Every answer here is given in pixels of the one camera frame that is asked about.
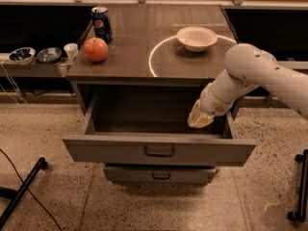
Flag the blue pepsi can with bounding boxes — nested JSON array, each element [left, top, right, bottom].
[[90, 7, 113, 43]]

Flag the grey drawer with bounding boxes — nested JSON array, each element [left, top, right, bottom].
[[64, 86, 256, 167], [104, 165, 216, 185]]

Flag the grey side shelf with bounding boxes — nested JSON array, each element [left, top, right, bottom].
[[0, 53, 71, 78]]

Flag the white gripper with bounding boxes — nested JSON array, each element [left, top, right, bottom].
[[188, 82, 235, 128]]

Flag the grey bottom drawer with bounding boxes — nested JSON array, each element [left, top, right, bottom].
[[104, 165, 216, 185]]

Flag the black stand leg left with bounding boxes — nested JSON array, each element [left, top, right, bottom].
[[0, 157, 47, 229]]

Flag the grey drawer cabinet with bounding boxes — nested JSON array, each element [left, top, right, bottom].
[[65, 3, 254, 186]]

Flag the black stand leg right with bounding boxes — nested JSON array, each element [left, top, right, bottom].
[[288, 149, 308, 222]]

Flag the white cable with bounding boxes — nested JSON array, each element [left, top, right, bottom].
[[0, 61, 28, 106]]

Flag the grey top drawer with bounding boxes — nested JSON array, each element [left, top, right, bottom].
[[64, 86, 256, 167]]

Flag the black floor cable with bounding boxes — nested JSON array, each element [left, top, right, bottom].
[[0, 148, 64, 231]]

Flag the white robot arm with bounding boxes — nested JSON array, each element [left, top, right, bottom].
[[188, 43, 308, 128]]

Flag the black stand leg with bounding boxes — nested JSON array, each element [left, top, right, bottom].
[[0, 157, 47, 229], [288, 149, 308, 222]]

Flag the red apple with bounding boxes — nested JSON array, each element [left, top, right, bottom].
[[84, 38, 109, 63]]

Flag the blue white bowl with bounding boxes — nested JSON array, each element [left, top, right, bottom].
[[9, 47, 36, 64]]

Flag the blue grey shallow bowl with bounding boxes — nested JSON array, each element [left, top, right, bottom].
[[37, 47, 62, 64]]

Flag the small white paper cup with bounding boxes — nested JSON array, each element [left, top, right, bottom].
[[64, 43, 79, 62]]

